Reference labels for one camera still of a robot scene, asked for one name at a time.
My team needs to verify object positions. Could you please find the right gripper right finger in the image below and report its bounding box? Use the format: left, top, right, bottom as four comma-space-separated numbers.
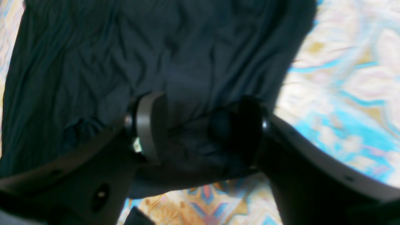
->
238, 96, 400, 225

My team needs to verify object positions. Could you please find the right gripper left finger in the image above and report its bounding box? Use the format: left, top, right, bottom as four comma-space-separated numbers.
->
1, 92, 168, 225

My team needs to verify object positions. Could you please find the black t-shirt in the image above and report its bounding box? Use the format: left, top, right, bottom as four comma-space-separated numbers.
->
1, 0, 317, 198

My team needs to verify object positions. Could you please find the patterned colourful tablecloth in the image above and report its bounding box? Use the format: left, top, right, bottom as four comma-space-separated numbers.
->
0, 0, 400, 225

